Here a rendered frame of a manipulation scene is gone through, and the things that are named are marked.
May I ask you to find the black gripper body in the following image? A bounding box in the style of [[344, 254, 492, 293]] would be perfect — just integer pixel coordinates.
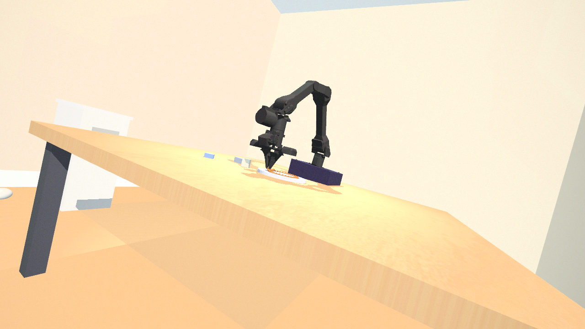
[[250, 128, 297, 156]]

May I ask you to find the white round board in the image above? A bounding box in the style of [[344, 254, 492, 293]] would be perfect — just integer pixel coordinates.
[[257, 168, 306, 184]]

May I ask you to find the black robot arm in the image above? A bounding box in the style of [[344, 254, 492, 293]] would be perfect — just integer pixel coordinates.
[[255, 80, 332, 168]]

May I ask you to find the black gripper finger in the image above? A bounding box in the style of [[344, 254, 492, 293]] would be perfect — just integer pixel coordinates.
[[260, 149, 271, 169], [269, 152, 284, 169]]

